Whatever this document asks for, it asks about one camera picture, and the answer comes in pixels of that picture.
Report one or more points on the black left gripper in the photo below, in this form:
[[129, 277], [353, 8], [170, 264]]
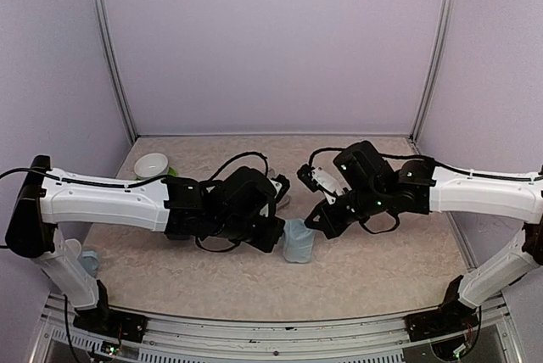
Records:
[[266, 243]]

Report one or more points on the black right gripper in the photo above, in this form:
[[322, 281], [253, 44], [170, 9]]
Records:
[[332, 226]]

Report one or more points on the light blue cloth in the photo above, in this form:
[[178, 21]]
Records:
[[298, 242]]

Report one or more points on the pink glasses case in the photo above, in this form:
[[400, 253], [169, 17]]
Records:
[[284, 193]]

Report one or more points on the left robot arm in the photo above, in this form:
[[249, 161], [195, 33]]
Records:
[[240, 209]]

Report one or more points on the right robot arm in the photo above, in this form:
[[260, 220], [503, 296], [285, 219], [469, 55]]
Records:
[[423, 185]]

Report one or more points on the green plate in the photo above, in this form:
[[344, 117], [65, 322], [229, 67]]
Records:
[[172, 172]]

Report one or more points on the white bowl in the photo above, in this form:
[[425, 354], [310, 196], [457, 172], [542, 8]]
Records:
[[151, 165]]

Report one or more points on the light blue mug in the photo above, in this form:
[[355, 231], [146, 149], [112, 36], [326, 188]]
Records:
[[88, 258]]

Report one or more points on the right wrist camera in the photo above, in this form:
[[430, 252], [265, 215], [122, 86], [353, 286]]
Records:
[[318, 180]]

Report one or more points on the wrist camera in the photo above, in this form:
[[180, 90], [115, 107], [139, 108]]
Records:
[[318, 180], [278, 187]]

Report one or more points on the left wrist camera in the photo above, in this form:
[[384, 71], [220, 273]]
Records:
[[278, 187]]

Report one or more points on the front aluminium rail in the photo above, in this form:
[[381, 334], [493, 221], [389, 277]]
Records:
[[169, 338]]

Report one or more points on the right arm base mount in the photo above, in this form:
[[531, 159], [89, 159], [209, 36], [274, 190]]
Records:
[[448, 317]]

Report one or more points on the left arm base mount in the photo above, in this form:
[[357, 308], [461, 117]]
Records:
[[103, 320]]

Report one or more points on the right aluminium corner post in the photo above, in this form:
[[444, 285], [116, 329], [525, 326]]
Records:
[[438, 49]]

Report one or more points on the aluminium corner post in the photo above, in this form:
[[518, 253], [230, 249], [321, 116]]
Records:
[[438, 49], [114, 70]]

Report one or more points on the left aluminium corner post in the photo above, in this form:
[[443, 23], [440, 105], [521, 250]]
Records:
[[114, 70]]

